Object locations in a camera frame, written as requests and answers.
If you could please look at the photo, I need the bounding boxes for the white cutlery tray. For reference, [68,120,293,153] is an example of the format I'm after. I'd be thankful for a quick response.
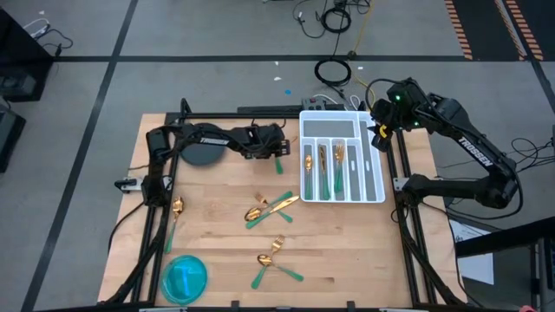
[298,109,387,205]

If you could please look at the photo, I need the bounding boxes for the thin black cable white plug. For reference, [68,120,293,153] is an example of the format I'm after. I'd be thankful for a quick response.
[292,0,326,40]

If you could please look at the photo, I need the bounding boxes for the black perforated bar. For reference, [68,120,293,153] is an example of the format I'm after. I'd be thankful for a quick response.
[237,105,347,114]

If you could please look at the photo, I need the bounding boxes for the yellow cable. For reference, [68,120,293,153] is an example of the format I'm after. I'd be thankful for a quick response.
[351,0,377,109]

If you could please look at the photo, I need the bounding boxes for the coiled black cable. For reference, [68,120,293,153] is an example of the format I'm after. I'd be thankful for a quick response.
[320,7,352,35]
[313,58,352,88]

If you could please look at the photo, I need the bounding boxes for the gold spoon with green handle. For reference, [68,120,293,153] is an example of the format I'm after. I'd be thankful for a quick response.
[163,196,186,256]
[244,190,295,222]
[304,154,314,201]
[257,254,305,283]

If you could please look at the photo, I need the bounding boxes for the black hazard-striped floor mat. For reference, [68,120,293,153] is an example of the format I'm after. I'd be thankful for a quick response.
[444,0,555,62]

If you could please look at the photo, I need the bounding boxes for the black computer tower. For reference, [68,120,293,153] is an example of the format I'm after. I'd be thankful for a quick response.
[0,8,54,103]
[0,106,27,174]

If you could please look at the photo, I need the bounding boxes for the grey power strip red switch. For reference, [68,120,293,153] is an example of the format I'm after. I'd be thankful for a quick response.
[301,97,327,112]

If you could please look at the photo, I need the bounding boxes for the black cable bundle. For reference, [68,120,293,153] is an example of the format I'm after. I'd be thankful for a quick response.
[511,136,555,174]

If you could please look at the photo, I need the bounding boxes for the grey metal table legs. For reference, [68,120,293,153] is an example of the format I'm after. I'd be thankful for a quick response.
[529,237,555,312]

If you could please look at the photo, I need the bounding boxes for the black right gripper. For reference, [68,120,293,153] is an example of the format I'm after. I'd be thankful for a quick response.
[366,98,398,153]

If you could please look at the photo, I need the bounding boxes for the teal translucent plastic plate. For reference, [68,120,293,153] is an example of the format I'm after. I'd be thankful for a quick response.
[160,254,209,306]

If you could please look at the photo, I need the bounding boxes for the black power cable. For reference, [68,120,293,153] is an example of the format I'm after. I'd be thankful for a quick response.
[34,28,74,57]

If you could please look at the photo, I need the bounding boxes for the dark grey plate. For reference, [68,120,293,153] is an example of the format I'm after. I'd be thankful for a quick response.
[180,122,228,167]

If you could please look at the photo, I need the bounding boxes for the white paper sheet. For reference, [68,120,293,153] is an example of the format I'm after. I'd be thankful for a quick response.
[449,218,495,286]

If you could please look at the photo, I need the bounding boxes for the white power cable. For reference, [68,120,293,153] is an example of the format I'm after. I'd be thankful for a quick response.
[21,16,51,38]

